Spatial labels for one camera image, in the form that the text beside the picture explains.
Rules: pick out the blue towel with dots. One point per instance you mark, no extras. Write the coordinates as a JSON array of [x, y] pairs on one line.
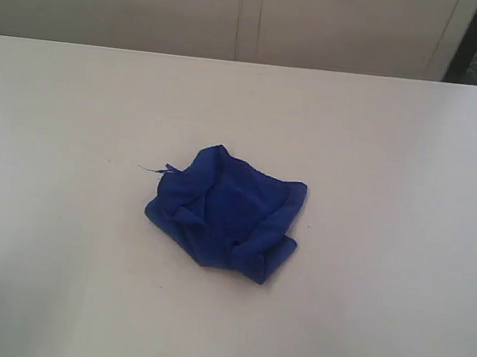
[[225, 214]]

